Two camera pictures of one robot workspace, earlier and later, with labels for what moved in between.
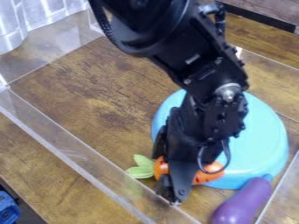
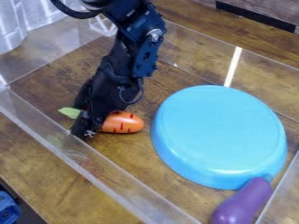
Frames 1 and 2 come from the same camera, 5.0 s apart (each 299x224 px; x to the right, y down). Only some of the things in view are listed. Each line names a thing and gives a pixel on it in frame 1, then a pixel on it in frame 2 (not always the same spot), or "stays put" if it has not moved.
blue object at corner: [9, 209] stays put
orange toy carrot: [200, 177] to [119, 122]
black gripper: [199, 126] to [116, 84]
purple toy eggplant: [239, 208] stays put
